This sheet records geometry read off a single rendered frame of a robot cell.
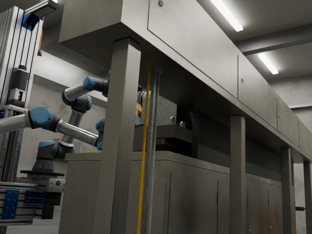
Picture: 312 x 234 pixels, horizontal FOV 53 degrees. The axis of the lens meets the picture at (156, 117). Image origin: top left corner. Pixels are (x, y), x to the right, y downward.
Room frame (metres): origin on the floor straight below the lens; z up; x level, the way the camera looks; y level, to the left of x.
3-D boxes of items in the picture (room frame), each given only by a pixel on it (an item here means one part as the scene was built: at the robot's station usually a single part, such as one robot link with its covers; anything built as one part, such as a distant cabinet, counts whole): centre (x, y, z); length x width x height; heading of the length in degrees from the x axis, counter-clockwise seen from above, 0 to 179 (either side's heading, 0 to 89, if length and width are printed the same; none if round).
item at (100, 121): (1.89, 0.31, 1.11); 0.11 x 0.08 x 0.09; 54
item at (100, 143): (1.91, 0.31, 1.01); 0.11 x 0.08 x 0.11; 8
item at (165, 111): (1.66, -0.01, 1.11); 0.23 x 0.01 x 0.18; 54
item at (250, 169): (2.45, -0.85, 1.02); 2.24 x 0.04 x 0.24; 144
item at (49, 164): (2.32, 0.80, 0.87); 0.15 x 0.15 x 0.10
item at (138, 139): (1.46, 0.07, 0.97); 0.10 x 0.03 x 0.11; 54
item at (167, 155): (2.53, -0.52, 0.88); 2.52 x 0.66 x 0.04; 144
